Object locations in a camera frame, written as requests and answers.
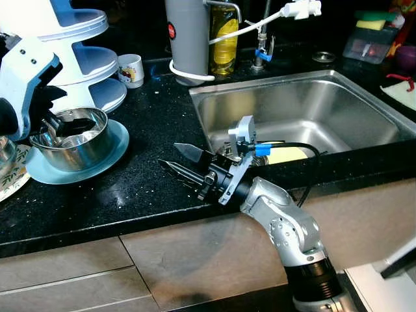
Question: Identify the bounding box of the clear plastic sponge container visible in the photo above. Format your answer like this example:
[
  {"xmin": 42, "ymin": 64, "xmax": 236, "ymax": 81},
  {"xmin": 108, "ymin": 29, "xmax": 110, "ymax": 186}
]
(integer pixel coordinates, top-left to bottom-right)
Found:
[{"xmin": 343, "ymin": 18, "xmax": 400, "ymax": 64}]

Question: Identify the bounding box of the black cable with blue connector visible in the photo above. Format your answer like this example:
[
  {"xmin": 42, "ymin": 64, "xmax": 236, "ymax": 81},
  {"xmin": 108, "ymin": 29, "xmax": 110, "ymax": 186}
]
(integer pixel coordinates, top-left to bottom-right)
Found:
[{"xmin": 253, "ymin": 142, "xmax": 324, "ymax": 209}]

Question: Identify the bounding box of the white tiered plastic rack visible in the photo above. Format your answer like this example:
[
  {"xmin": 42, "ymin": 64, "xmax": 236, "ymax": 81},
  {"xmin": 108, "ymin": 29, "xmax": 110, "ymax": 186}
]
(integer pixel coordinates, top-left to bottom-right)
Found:
[{"xmin": 0, "ymin": 0, "xmax": 128, "ymax": 112}]

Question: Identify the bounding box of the clear glass cup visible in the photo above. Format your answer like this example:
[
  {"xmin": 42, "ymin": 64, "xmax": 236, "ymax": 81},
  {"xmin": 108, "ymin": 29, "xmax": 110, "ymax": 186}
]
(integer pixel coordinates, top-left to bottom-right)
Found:
[{"xmin": 0, "ymin": 136, "xmax": 18, "ymax": 177}]

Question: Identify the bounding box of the purple round object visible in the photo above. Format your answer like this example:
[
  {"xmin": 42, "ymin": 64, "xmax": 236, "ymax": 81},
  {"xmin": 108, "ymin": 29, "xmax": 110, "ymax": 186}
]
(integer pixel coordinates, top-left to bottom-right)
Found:
[{"xmin": 394, "ymin": 44, "xmax": 416, "ymax": 75}]

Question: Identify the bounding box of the green and yellow sponge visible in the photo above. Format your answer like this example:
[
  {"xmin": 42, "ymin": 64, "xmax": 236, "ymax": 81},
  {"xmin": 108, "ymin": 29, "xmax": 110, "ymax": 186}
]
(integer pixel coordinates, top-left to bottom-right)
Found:
[{"xmin": 354, "ymin": 10, "xmax": 389, "ymax": 31}]

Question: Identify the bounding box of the teal plate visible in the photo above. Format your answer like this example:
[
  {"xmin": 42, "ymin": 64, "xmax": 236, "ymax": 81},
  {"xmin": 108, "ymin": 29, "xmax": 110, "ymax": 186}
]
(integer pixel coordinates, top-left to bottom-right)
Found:
[{"xmin": 25, "ymin": 120, "xmax": 130, "ymax": 185}]

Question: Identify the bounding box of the round metal hole cover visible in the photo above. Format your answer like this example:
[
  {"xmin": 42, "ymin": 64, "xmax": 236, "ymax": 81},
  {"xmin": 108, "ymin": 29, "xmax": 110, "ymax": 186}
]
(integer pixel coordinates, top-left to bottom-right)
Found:
[{"xmin": 312, "ymin": 51, "xmax": 336, "ymax": 64}]

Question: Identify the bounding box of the stainless steel sink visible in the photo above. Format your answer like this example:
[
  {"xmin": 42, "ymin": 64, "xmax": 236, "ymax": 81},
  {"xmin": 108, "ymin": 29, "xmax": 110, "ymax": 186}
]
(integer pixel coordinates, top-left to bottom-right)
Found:
[{"xmin": 188, "ymin": 69, "xmax": 416, "ymax": 164}]

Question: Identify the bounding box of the white kettle power cable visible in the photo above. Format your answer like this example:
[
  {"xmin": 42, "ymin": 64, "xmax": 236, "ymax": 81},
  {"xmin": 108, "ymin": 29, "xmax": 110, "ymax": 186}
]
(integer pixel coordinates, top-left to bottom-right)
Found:
[{"xmin": 169, "ymin": 0, "xmax": 323, "ymax": 87}]

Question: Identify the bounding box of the stainless steel bowl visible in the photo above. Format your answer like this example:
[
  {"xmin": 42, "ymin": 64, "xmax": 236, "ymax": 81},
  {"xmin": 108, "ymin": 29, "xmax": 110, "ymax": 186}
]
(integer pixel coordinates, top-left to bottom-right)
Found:
[{"xmin": 29, "ymin": 107, "xmax": 110, "ymax": 172}]

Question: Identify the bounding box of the beige shallow drawer front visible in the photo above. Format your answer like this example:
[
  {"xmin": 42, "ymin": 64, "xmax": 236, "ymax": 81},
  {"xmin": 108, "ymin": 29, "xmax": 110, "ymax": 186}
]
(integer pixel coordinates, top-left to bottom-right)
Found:
[{"xmin": 0, "ymin": 237, "xmax": 135, "ymax": 293}]

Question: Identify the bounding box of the grey cylindrical kettle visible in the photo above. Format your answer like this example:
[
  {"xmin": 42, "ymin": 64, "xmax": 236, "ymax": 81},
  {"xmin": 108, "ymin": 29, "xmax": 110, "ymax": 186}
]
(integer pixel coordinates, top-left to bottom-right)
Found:
[{"xmin": 164, "ymin": 0, "xmax": 213, "ymax": 85}]

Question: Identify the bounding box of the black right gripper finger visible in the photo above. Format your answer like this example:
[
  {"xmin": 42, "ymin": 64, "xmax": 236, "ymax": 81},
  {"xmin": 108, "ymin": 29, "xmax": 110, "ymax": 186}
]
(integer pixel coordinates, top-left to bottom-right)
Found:
[
  {"xmin": 158, "ymin": 160, "xmax": 210, "ymax": 190},
  {"xmin": 174, "ymin": 142, "xmax": 212, "ymax": 164}
]

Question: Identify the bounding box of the pale cloth with red trim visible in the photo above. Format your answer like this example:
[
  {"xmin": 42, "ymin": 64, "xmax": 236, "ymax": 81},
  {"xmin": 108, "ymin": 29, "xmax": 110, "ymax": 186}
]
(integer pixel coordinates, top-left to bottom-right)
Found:
[{"xmin": 380, "ymin": 71, "xmax": 416, "ymax": 111}]

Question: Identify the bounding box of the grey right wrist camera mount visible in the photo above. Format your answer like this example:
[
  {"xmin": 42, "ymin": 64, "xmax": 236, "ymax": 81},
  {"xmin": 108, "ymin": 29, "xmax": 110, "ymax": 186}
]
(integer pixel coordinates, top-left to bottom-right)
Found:
[{"xmin": 218, "ymin": 116, "xmax": 258, "ymax": 206}]

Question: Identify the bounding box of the floral print plate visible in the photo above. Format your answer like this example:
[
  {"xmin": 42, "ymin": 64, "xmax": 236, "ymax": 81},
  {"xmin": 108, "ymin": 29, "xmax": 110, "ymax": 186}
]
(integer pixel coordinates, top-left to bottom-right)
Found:
[{"xmin": 0, "ymin": 144, "xmax": 32, "ymax": 203}]

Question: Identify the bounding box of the yellow dish soap bottle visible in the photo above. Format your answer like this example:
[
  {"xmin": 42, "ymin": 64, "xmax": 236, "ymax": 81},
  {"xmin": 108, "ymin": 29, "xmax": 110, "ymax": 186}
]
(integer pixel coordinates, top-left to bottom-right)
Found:
[{"xmin": 209, "ymin": 0, "xmax": 241, "ymax": 76}]

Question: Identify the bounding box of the chrome tap with blue valve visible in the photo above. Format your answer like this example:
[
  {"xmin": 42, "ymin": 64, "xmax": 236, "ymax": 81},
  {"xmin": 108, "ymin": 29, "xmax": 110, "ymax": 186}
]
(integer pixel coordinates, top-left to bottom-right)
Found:
[{"xmin": 253, "ymin": 0, "xmax": 275, "ymax": 70}]

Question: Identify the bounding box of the pale yellow dish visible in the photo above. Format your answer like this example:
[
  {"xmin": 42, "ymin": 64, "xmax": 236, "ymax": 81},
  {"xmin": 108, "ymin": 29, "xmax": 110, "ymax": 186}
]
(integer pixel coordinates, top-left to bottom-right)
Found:
[{"xmin": 259, "ymin": 146, "xmax": 310, "ymax": 165}]

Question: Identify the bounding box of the beige deep drawer front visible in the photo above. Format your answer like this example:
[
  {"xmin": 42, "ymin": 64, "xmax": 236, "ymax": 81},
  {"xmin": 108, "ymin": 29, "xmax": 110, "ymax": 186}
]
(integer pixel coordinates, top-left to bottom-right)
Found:
[{"xmin": 0, "ymin": 266, "xmax": 160, "ymax": 312}]

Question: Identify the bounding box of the white mug with cartoon print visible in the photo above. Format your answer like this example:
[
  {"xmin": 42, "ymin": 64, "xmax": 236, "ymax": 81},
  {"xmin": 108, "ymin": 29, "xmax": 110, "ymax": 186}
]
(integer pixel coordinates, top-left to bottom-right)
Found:
[{"xmin": 118, "ymin": 54, "xmax": 145, "ymax": 89}]

